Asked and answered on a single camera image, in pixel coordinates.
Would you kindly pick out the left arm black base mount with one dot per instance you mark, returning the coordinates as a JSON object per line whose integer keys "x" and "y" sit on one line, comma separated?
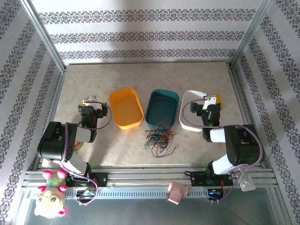
{"x": 100, "y": 179}

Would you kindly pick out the white pink plush toy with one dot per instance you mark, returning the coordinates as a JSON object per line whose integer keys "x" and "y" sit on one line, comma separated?
{"x": 50, "y": 201}

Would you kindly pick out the orange plastic bin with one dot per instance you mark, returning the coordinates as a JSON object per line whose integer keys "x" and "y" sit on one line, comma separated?
{"x": 126, "y": 109}

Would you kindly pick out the aluminium front rail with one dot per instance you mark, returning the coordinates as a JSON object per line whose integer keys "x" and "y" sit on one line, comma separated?
{"x": 145, "y": 174}

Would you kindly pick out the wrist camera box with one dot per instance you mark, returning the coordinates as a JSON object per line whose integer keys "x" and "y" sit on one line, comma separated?
{"x": 210, "y": 101}
{"x": 90, "y": 99}

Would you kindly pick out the teal plastic bin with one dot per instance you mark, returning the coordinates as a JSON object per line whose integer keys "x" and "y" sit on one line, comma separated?
{"x": 162, "y": 108}

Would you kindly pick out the white plastic bin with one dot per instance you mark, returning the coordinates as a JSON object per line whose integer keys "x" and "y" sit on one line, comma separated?
{"x": 187, "y": 103}

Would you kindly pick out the grey metal base plate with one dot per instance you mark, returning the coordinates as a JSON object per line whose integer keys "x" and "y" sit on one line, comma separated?
{"x": 145, "y": 212}

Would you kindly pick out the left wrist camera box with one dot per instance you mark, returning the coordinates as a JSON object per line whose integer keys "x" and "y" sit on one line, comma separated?
{"x": 90, "y": 99}

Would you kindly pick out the aluminium frame post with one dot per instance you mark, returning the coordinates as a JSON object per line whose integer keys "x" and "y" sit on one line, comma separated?
{"x": 44, "y": 37}
{"x": 252, "y": 35}

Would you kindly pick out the yellow plastic block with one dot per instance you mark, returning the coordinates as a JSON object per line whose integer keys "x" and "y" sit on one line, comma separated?
{"x": 219, "y": 98}

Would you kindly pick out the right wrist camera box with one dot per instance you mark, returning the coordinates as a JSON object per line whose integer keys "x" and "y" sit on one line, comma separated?
{"x": 210, "y": 101}

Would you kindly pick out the clear plastic bracket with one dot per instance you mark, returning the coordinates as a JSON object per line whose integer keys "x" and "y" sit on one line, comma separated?
{"x": 246, "y": 182}

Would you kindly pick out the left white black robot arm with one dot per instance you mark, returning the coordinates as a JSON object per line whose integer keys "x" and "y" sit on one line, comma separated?
{"x": 55, "y": 143}

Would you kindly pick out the red printed tape roll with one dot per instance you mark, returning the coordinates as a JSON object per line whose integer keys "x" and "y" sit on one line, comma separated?
{"x": 79, "y": 145}

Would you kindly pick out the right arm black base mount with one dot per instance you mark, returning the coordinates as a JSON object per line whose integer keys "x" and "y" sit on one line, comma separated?
{"x": 198, "y": 178}

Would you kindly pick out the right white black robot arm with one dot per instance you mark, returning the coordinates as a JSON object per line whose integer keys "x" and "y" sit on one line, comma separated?
{"x": 241, "y": 145}

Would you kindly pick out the aluminium side rail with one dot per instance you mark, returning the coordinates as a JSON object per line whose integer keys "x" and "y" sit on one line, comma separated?
{"x": 243, "y": 103}
{"x": 55, "y": 103}

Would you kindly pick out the small circuit board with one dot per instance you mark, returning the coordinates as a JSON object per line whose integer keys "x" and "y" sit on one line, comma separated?
{"x": 214, "y": 194}
{"x": 86, "y": 193}

